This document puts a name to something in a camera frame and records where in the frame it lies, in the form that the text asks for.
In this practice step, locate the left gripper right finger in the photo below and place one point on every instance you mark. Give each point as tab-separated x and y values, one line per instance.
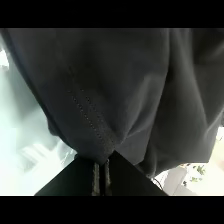
131	180

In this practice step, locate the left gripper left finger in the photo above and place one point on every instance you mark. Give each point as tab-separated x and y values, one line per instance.
71	180

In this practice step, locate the black shirt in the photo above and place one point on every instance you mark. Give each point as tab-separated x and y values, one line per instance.
126	93

